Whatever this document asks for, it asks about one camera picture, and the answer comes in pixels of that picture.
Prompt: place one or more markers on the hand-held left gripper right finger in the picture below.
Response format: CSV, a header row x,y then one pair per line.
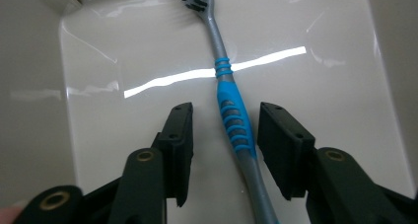
x,y
282,145

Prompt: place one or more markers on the beige basin with grey rim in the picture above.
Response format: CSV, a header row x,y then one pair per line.
x,y
131,46

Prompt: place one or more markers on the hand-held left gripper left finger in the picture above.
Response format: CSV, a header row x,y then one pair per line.
x,y
177,145

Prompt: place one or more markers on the grey and blue toothbrush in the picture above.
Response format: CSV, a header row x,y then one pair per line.
x,y
235,118

